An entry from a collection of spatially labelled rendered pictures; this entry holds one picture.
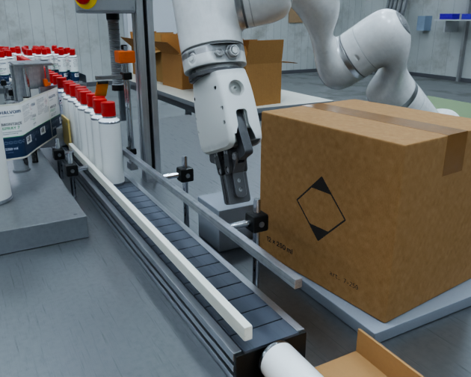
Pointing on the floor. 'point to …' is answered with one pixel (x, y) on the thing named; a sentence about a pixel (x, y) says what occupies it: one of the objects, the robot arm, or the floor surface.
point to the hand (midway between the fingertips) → (235, 188)
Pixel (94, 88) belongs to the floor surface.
